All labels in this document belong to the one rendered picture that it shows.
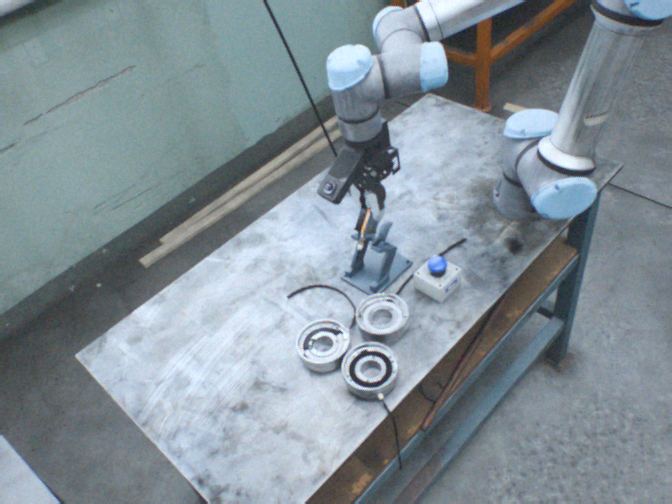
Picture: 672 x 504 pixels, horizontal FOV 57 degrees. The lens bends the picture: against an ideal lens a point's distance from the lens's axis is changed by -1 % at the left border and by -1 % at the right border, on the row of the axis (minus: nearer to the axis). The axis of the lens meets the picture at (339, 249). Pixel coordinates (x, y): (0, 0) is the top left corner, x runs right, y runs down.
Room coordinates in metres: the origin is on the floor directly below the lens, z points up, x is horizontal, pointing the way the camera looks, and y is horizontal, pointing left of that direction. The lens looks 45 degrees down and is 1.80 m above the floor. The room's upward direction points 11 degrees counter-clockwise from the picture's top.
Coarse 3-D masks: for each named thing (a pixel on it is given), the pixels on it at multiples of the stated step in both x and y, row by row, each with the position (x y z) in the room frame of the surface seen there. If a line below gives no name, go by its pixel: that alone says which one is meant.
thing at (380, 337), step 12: (372, 300) 0.82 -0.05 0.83; (384, 300) 0.81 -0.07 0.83; (396, 300) 0.80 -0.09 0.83; (360, 312) 0.79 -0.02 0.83; (372, 312) 0.79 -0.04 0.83; (384, 312) 0.79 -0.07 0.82; (396, 312) 0.77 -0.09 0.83; (408, 312) 0.76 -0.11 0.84; (360, 324) 0.75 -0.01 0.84; (372, 324) 0.76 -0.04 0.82; (384, 324) 0.75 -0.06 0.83; (408, 324) 0.74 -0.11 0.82; (372, 336) 0.73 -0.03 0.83; (384, 336) 0.72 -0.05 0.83; (396, 336) 0.72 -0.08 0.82
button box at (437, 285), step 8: (432, 256) 0.89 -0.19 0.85; (424, 264) 0.87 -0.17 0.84; (448, 264) 0.86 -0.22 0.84; (416, 272) 0.85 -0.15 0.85; (424, 272) 0.85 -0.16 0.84; (432, 272) 0.84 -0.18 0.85; (440, 272) 0.84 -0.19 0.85; (448, 272) 0.84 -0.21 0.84; (456, 272) 0.83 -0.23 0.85; (416, 280) 0.85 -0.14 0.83; (424, 280) 0.83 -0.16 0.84; (432, 280) 0.83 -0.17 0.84; (440, 280) 0.82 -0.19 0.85; (448, 280) 0.82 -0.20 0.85; (456, 280) 0.83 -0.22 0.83; (416, 288) 0.85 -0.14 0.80; (424, 288) 0.83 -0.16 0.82; (432, 288) 0.81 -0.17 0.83; (440, 288) 0.80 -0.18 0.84; (448, 288) 0.81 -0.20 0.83; (432, 296) 0.81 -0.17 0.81; (440, 296) 0.80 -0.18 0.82
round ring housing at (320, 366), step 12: (312, 324) 0.78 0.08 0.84; (324, 324) 0.78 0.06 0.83; (336, 324) 0.77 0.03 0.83; (300, 336) 0.75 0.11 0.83; (324, 336) 0.75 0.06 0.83; (348, 336) 0.73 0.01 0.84; (336, 348) 0.72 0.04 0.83; (348, 348) 0.71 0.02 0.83; (312, 360) 0.69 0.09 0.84; (336, 360) 0.68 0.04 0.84
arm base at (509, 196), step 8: (504, 176) 1.05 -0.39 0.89; (496, 184) 1.08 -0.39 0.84; (504, 184) 1.05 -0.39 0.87; (512, 184) 1.02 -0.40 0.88; (520, 184) 1.01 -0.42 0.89; (496, 192) 1.07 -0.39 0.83; (504, 192) 1.04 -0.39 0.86; (512, 192) 1.02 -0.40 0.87; (520, 192) 1.01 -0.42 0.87; (496, 200) 1.05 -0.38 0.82; (504, 200) 1.03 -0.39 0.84; (512, 200) 1.01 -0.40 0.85; (520, 200) 1.00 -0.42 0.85; (528, 200) 0.99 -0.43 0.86; (496, 208) 1.05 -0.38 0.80; (504, 208) 1.02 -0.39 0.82; (512, 208) 1.00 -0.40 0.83; (520, 208) 0.99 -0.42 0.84; (528, 208) 0.99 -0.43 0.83; (512, 216) 1.00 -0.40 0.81; (520, 216) 0.99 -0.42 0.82; (528, 216) 0.98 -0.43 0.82; (536, 216) 0.98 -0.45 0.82
